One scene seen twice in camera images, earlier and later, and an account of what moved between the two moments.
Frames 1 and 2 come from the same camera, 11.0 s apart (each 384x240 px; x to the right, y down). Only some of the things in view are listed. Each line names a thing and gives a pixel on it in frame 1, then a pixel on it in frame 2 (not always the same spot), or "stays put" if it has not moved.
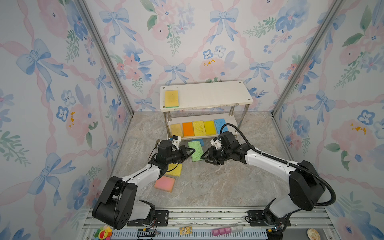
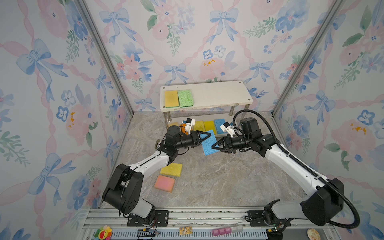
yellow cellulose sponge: x=199 y=128 stays put
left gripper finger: x=189 y=151 -> x=198 y=139
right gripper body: x=222 y=155 -> x=240 y=143
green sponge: x=196 y=155 -> x=185 y=98
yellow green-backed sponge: x=171 y=99 stays put
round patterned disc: x=313 y=234 stays put
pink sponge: x=165 y=183 stays put
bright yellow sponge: x=210 y=129 stays put
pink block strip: x=227 y=230 stays put
